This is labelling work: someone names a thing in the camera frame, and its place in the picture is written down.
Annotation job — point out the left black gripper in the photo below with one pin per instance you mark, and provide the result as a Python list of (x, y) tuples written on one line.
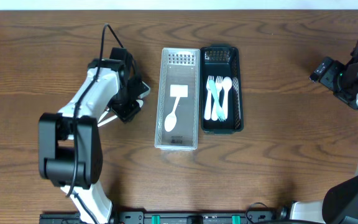
[(127, 109)]

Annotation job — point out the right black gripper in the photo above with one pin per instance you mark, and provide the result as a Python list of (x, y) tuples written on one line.
[(319, 71)]

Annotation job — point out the white spoon lowest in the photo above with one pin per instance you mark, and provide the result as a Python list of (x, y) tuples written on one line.
[(171, 119)]

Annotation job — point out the white plastic fork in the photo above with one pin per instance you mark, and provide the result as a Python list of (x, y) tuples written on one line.
[(218, 108), (207, 109)]

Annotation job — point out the mint green plastic fork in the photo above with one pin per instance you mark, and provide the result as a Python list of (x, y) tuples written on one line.
[(212, 86)]

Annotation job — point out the white thick plastic spoon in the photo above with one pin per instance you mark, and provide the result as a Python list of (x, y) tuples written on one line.
[(227, 85)]

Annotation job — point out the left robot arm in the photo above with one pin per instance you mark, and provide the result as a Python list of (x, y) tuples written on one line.
[(70, 153)]

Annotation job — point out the clear plastic mesh basket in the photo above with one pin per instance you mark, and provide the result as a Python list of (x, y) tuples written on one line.
[(179, 76)]

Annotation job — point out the dark green mesh basket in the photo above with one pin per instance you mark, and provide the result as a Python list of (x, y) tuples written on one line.
[(222, 60)]

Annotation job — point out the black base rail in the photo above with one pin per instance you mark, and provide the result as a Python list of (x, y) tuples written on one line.
[(251, 216)]

